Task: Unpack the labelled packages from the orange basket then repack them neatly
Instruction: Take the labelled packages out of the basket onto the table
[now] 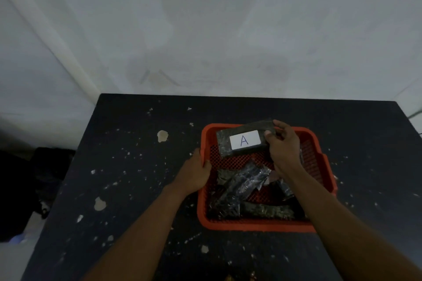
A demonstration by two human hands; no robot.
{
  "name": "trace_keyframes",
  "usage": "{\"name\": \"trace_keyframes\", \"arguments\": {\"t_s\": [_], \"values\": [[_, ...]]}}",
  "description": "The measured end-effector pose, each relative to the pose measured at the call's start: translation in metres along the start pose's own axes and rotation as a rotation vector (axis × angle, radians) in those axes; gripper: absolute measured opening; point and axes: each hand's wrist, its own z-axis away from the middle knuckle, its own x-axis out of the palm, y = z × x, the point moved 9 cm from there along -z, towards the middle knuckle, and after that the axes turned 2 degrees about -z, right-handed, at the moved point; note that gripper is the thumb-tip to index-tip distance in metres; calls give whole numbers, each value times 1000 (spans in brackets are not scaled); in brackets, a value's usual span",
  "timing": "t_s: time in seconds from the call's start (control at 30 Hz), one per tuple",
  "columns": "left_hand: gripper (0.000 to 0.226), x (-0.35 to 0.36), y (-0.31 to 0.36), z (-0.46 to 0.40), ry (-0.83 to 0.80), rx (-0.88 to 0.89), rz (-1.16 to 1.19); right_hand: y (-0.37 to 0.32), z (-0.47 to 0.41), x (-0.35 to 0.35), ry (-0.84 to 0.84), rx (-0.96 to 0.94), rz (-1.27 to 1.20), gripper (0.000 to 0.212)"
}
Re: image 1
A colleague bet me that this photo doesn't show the person's right hand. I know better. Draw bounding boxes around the person's right hand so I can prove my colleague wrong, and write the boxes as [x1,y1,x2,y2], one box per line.
[264,120,303,178]

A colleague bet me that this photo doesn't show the orange plastic mesh basket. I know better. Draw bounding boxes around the orange plastic mesh basket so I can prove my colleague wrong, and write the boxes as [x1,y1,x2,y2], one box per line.
[197,123,338,233]

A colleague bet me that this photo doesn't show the person's right forearm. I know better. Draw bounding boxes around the person's right forearm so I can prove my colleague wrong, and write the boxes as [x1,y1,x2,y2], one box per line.
[279,163,422,281]

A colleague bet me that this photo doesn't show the shiny dark plastic-wrapped packet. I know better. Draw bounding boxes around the shiny dark plastic-wrapped packet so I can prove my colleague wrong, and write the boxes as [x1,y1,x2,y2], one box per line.
[208,160,272,217]

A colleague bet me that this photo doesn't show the dark packet with white label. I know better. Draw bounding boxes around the dark packet with white label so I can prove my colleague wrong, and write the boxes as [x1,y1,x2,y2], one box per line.
[216,120,277,159]

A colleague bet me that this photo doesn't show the person's left forearm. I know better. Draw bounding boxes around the person's left forearm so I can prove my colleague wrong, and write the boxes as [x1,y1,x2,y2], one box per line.
[81,184,186,281]

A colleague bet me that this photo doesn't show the person's left hand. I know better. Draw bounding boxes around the person's left hand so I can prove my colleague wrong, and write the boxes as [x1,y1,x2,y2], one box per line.
[164,148,212,198]

